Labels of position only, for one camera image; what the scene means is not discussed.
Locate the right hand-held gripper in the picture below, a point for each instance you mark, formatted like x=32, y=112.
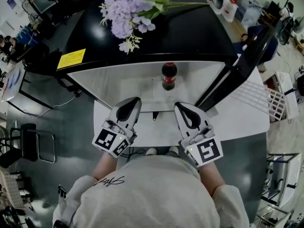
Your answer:
x=209, y=151

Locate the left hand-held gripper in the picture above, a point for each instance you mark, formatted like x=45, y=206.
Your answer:
x=104, y=140

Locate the cola bottle with red cap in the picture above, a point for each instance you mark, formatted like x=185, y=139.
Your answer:
x=169, y=77

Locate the black mini fridge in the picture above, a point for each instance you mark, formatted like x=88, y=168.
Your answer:
x=190, y=37

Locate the person's right forearm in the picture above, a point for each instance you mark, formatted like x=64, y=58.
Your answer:
x=211, y=179

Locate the person's left forearm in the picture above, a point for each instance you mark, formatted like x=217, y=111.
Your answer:
x=104, y=167

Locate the person's right shoe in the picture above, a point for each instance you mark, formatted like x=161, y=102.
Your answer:
x=173, y=150

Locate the person's shoe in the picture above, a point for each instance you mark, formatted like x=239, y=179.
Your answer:
x=151, y=151
x=173, y=150

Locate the person's left shoe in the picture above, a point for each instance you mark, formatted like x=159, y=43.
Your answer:
x=151, y=151

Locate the white table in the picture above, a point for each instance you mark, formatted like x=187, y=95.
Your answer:
x=237, y=122

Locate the person's light grey shirt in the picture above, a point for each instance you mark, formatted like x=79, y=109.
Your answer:
x=147, y=193

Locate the black folding chair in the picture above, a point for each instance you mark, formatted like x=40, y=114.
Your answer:
x=29, y=141

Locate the wooden desk with white top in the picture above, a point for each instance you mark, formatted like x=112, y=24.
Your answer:
x=283, y=84

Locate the purple artificial flower bunch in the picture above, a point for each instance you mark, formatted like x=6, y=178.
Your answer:
x=123, y=15

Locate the blue chair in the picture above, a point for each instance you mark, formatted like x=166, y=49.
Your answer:
x=270, y=53

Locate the metal cart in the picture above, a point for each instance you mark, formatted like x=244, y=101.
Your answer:
x=285, y=179

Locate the plastic jug with red label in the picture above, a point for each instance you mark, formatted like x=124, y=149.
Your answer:
x=230, y=11

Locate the white plastic rack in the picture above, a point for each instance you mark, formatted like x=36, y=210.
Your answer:
x=278, y=218

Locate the clear plastic storage box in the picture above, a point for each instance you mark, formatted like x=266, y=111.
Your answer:
x=249, y=11

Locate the black desk post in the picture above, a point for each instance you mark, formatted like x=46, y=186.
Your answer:
x=289, y=91

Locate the white desk with black frame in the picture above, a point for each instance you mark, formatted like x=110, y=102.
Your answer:
x=12, y=84

